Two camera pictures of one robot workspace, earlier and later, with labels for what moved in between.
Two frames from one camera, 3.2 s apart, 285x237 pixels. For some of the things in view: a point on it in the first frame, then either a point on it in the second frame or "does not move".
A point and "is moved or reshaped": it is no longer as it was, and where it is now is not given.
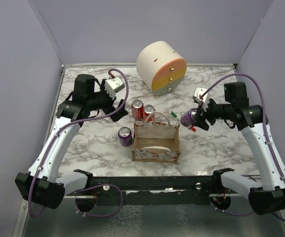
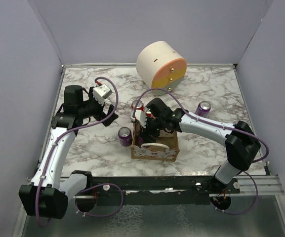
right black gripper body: x=214 y=111 -> x=153 y=126
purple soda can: x=125 y=136 does not move
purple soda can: x=187 y=119 is moved or reshaped
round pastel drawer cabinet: x=161 y=66 does not move
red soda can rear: x=137 y=109 does not move
